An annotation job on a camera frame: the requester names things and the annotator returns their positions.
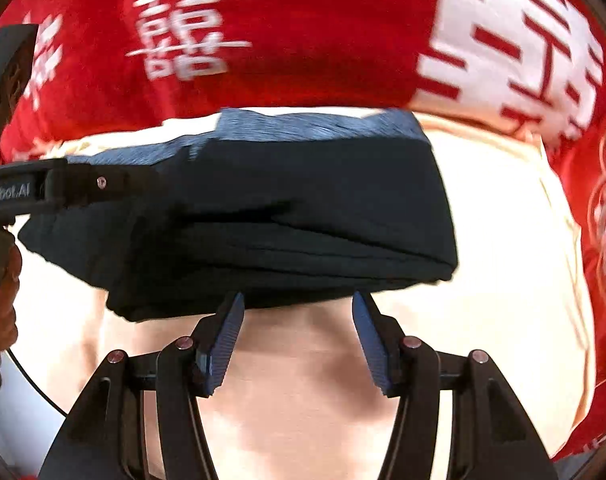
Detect red printed blanket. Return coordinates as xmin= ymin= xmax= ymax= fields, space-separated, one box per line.
xmin=0 ymin=0 xmax=606 ymax=463

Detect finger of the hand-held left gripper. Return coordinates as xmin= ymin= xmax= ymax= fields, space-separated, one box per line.
xmin=0 ymin=25 xmax=39 ymax=136
xmin=45 ymin=159 xmax=167 ymax=207

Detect cream cloth cushion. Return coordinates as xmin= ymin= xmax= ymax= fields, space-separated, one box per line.
xmin=0 ymin=105 xmax=596 ymax=480

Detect person's left hand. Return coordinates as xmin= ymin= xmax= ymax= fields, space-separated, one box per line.
xmin=0 ymin=246 xmax=24 ymax=353

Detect black pants with leaf-print stripe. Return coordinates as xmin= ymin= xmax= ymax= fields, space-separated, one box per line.
xmin=18 ymin=107 xmax=460 ymax=323

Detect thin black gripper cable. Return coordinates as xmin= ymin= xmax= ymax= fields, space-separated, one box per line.
xmin=5 ymin=347 xmax=70 ymax=417

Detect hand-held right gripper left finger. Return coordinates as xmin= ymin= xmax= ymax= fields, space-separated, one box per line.
xmin=38 ymin=291 xmax=246 ymax=480

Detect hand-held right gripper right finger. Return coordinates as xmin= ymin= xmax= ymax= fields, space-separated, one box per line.
xmin=351 ymin=291 xmax=556 ymax=480

